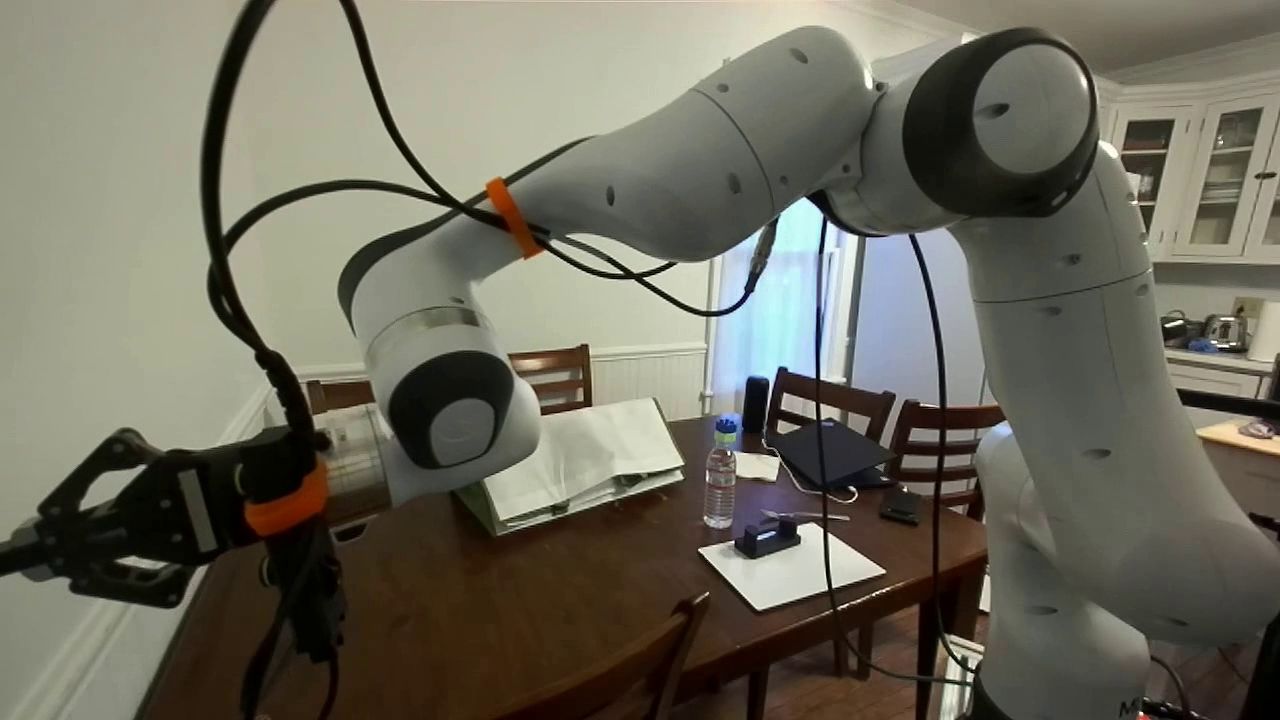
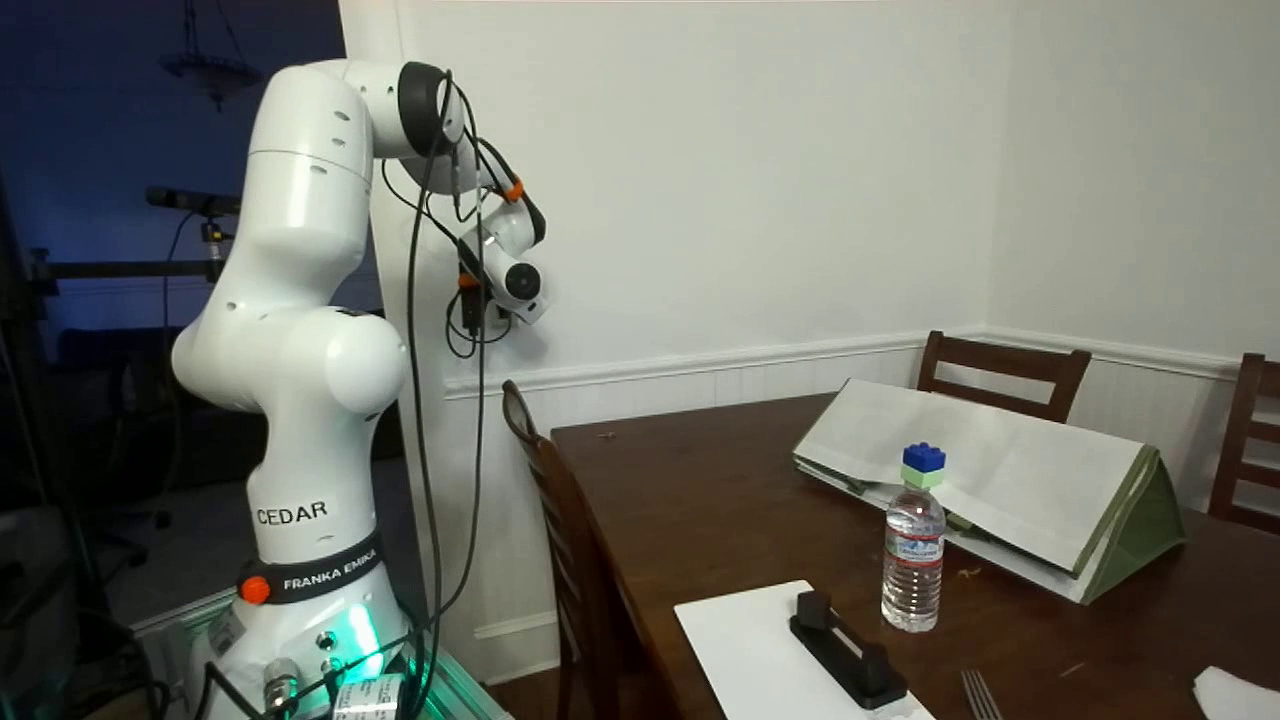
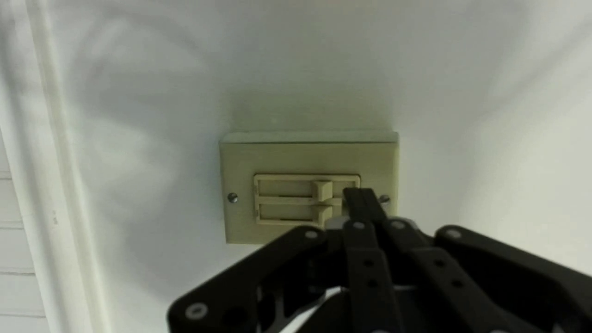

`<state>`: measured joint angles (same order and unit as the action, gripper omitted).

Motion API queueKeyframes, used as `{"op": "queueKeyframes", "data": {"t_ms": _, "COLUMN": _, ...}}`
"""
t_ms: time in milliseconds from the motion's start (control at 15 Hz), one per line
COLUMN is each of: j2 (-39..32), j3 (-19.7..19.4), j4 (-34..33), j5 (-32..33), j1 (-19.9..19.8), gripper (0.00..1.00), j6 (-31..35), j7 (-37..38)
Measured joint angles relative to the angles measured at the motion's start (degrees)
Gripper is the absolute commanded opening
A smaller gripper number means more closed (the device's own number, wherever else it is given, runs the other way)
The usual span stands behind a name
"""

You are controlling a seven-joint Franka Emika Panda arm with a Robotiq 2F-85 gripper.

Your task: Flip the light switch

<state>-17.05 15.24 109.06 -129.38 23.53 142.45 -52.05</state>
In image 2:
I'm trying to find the white paper sheet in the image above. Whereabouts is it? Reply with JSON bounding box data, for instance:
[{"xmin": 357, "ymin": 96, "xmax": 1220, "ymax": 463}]
[{"xmin": 1188, "ymin": 664, "xmax": 1280, "ymax": 720}]

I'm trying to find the dark wooden slat-back chair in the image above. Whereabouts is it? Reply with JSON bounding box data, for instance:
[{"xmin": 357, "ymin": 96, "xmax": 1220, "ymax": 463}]
[
  {"xmin": 496, "ymin": 375, "xmax": 655, "ymax": 720},
  {"xmin": 914, "ymin": 329, "xmax": 1094, "ymax": 424},
  {"xmin": 1209, "ymin": 347, "xmax": 1280, "ymax": 535}
]

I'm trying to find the long black robot cable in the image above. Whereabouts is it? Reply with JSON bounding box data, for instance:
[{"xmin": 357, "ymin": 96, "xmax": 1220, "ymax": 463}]
[{"xmin": 377, "ymin": 74, "xmax": 462, "ymax": 720}]

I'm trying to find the robot base pedestal green lit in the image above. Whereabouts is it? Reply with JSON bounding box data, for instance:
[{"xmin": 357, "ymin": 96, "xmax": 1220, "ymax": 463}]
[{"xmin": 133, "ymin": 583, "xmax": 511, "ymax": 720}]

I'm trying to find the grey metal utensil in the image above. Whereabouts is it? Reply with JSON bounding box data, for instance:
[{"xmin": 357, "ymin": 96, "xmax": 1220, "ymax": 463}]
[{"xmin": 954, "ymin": 664, "xmax": 1009, "ymax": 720}]

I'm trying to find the white rectangular table mat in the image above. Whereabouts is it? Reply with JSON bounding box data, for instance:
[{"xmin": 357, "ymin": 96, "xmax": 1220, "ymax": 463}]
[{"xmin": 670, "ymin": 578, "xmax": 934, "ymax": 720}]

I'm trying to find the black rectangular block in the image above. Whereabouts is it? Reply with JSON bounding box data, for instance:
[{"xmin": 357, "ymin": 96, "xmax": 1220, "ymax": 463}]
[{"xmin": 788, "ymin": 588, "xmax": 910, "ymax": 713}]

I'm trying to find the small silver control box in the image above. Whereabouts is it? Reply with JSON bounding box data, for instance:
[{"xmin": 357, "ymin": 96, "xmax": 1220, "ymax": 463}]
[{"xmin": 333, "ymin": 674, "xmax": 402, "ymax": 720}]

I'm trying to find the white green folded tent binder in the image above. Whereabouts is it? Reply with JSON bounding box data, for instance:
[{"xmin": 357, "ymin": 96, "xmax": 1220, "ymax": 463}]
[{"xmin": 788, "ymin": 375, "xmax": 1188, "ymax": 608}]

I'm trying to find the clear water bottle blue cap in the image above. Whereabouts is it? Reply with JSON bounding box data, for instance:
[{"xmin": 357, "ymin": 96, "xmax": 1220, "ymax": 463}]
[{"xmin": 876, "ymin": 441, "xmax": 952, "ymax": 635}]

